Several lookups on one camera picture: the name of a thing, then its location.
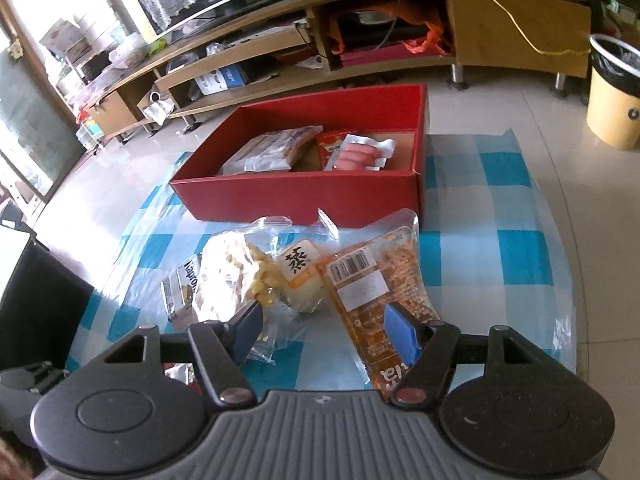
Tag orange plastic bag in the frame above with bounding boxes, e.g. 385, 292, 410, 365
327, 2, 453, 58

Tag printed cardboard carton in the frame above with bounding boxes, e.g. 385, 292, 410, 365
40, 19, 93, 61

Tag yellow trash bin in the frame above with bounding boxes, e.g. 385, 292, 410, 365
586, 34, 640, 151

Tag wooden television stand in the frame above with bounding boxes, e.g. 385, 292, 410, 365
82, 0, 593, 141

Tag silver media player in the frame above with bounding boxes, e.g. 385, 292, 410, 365
220, 22, 308, 56

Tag black flat cooker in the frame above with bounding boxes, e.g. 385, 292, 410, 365
332, 10, 436, 46

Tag white steamed cake packet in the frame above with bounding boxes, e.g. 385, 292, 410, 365
270, 207, 341, 316

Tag small plastic drawer unit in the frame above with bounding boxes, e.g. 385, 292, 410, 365
75, 110, 106, 151

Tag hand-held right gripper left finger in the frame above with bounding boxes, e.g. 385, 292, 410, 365
97, 304, 265, 408

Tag crumpled white bag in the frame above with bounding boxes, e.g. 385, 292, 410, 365
136, 89, 176, 127

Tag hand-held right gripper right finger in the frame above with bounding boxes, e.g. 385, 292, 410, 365
384, 302, 543, 408

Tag white and blue box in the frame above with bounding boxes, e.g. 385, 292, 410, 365
195, 66, 248, 96

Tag blue checkered tablecloth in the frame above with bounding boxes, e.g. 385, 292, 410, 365
75, 127, 576, 401

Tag clear sausage packet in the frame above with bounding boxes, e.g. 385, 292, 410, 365
325, 132, 398, 172

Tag yellow cable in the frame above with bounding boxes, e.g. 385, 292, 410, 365
410, 0, 591, 56

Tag black storage shelf rack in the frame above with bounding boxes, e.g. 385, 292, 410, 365
585, 0, 640, 41

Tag small white printed packet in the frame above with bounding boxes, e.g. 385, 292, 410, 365
160, 252, 203, 324

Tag clear bag of yellow waffles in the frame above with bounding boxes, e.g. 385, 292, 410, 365
192, 215, 295, 364

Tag black furniture piece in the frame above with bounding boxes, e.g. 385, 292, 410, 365
0, 225, 96, 372

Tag silver snack packet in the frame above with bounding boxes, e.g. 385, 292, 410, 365
272, 126, 323, 168
217, 132, 301, 177

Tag red cardboard box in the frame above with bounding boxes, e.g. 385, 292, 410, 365
168, 84, 430, 233

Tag red flat box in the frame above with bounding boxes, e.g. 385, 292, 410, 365
340, 42, 453, 67

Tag orange-brown snack packet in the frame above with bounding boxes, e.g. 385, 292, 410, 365
320, 210, 443, 401

